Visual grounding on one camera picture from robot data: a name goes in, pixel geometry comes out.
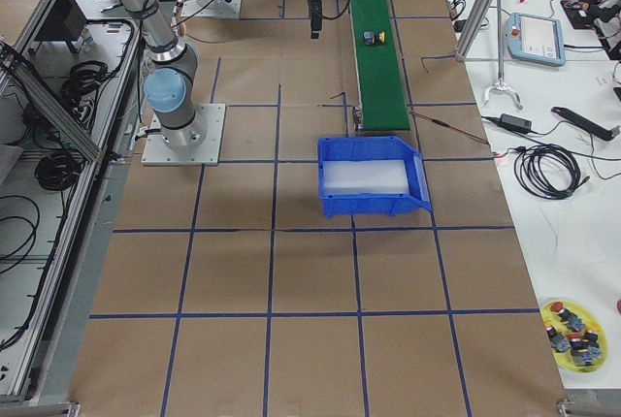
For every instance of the yellow mushroom push button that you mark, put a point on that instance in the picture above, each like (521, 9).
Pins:
(371, 38)

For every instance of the green conveyor belt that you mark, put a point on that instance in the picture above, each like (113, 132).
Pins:
(382, 103)

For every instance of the blue plastic bin right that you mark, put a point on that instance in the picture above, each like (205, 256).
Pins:
(366, 149)

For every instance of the white foam pad right bin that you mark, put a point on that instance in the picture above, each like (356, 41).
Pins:
(370, 177)

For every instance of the grey claw stand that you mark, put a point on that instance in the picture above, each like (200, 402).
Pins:
(500, 85)

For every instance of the teach pendant tablet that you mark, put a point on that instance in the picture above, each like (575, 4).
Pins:
(535, 39)

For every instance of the black power adapter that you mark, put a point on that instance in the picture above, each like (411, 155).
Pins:
(515, 124)

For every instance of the black flat bar tool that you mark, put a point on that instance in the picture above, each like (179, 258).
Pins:
(586, 124)

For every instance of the yellow plate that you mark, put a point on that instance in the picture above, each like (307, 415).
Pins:
(577, 339)

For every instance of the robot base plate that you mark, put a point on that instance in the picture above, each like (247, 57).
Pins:
(199, 143)
(216, 9)

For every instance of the aluminium rack frame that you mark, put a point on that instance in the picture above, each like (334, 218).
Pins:
(63, 84)

